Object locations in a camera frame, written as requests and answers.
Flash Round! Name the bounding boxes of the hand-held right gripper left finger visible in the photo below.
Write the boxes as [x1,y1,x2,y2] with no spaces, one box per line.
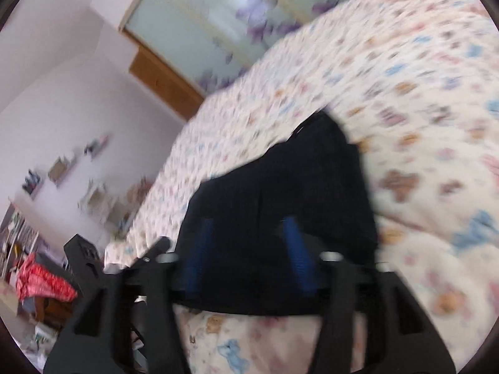
[43,218,215,374]

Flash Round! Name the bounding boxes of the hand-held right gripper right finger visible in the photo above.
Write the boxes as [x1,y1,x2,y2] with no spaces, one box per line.
[279,216,457,374]

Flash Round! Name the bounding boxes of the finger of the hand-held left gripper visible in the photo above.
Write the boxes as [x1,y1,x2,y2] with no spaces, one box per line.
[125,237,172,274]
[64,234,104,294]

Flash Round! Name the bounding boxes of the black pants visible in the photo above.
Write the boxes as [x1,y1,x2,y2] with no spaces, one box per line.
[173,111,380,317]

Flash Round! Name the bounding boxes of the red patterned cloth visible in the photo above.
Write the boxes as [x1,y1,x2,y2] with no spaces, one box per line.
[16,252,78,303]

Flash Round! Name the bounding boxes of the white rack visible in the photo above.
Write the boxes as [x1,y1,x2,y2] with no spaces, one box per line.
[77,178,131,228]

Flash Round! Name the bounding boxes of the cluttered bookshelf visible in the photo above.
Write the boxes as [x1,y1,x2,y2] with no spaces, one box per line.
[0,202,40,283]

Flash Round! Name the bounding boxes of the brown wooden door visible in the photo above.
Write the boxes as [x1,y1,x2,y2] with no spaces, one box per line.
[129,45,204,122]

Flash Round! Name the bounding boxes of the bear printed fleece blanket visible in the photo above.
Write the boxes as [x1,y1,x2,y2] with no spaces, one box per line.
[103,0,499,374]

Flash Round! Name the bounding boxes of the floral glass sliding wardrobe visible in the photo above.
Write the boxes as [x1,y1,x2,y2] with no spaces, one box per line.
[119,0,351,96]

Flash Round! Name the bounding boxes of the white wall shelf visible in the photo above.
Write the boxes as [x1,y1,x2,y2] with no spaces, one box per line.
[20,169,44,200]
[46,155,77,185]
[83,134,112,158]

